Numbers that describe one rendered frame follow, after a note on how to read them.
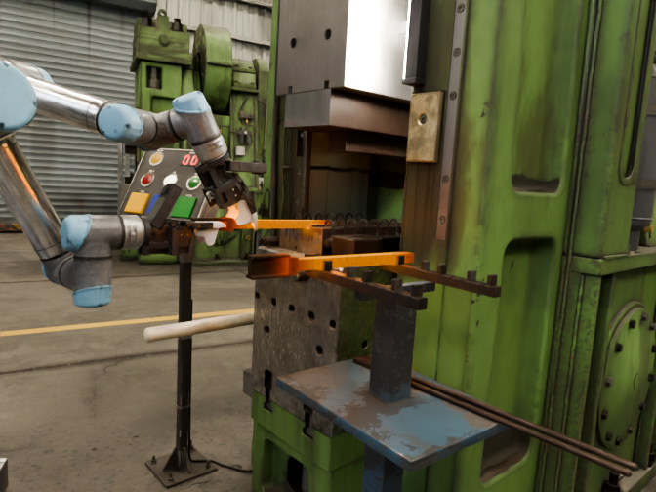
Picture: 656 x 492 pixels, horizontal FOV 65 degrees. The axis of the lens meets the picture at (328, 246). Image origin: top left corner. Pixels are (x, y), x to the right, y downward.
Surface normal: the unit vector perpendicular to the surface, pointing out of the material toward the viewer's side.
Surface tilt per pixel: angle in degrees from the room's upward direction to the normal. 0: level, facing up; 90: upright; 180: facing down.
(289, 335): 90
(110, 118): 90
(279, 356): 90
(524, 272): 90
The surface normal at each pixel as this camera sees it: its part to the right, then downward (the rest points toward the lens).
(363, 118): 0.66, 0.14
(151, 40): 0.41, 0.15
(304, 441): -0.75, 0.04
